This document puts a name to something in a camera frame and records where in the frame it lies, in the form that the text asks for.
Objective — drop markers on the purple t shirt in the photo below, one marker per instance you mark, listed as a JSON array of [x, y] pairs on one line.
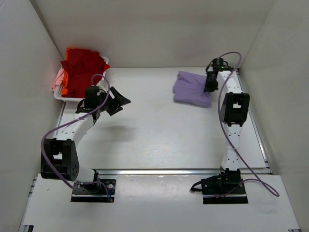
[[189, 89]]

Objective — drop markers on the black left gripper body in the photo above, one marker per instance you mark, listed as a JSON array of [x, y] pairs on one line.
[[107, 104]]

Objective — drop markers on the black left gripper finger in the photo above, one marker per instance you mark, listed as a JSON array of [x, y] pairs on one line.
[[119, 99], [112, 109]]

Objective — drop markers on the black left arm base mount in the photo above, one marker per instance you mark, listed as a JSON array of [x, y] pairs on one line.
[[95, 193]]

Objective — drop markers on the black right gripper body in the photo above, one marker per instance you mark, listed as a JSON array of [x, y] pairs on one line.
[[211, 84]]

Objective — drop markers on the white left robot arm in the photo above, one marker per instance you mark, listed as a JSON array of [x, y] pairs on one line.
[[59, 159]]

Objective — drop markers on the pink t shirt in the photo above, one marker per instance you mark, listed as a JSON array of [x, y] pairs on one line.
[[61, 78]]

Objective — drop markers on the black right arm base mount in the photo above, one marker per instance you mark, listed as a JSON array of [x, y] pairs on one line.
[[217, 188]]

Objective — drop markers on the aluminium rail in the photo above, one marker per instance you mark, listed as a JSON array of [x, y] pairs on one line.
[[158, 171]]

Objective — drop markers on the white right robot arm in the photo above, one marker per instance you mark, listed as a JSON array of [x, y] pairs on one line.
[[233, 107]]

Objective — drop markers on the dark red t shirt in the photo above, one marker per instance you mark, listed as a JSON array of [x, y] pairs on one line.
[[84, 64]]

